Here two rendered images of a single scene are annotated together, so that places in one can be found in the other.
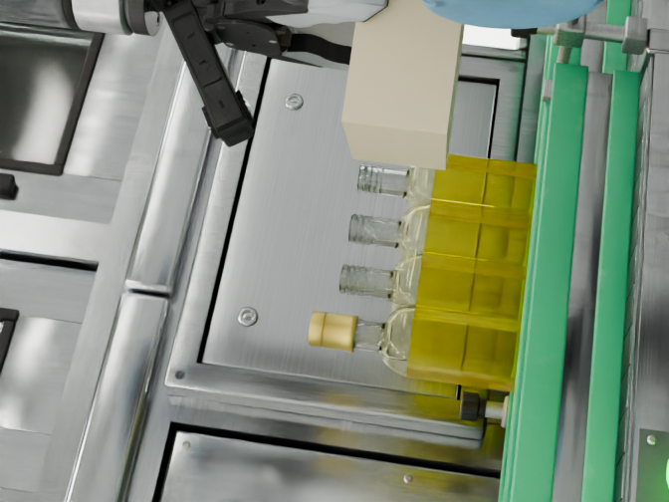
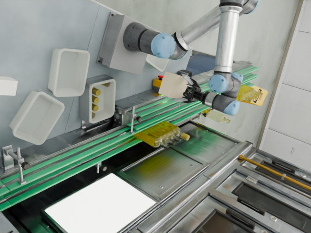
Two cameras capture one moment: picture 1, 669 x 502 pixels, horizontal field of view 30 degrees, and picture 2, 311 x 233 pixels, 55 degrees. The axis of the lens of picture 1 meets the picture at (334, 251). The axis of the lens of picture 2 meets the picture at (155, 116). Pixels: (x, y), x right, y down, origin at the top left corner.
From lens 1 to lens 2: 206 cm
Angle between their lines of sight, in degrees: 90
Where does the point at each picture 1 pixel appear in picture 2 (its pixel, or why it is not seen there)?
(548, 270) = (161, 106)
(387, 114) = not seen: hidden behind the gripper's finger
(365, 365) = (176, 153)
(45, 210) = (220, 204)
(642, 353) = (158, 96)
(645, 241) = (148, 101)
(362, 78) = not seen: hidden behind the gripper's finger
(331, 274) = (173, 163)
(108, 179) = (205, 203)
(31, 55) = not seen: outside the picture
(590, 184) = (147, 109)
